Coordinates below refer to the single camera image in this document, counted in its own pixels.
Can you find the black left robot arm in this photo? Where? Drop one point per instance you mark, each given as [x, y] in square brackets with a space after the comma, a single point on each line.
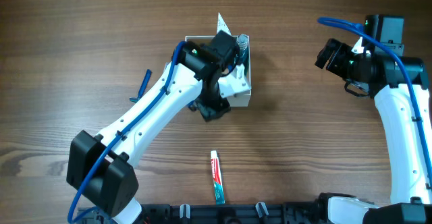
[101, 167]

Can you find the white lotion tube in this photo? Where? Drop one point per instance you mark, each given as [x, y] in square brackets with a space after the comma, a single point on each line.
[222, 26]

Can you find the blue disposable razor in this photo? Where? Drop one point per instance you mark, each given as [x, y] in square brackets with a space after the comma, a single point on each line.
[142, 88]

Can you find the Colgate toothpaste tube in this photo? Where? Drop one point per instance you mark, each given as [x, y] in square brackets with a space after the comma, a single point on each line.
[217, 178]

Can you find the white cardboard box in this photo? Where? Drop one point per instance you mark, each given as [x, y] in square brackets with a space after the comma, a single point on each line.
[215, 61]

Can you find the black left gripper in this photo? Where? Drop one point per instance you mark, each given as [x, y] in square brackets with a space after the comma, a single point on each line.
[212, 108]

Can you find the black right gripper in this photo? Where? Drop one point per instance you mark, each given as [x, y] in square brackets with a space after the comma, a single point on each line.
[341, 50]

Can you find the blue Listerine mouthwash bottle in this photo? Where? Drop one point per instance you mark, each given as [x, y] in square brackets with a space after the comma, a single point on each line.
[242, 58]

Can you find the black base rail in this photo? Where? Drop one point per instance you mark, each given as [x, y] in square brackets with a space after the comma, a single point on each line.
[287, 213]

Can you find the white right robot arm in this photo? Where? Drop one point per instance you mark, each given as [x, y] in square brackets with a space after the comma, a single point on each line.
[375, 67]

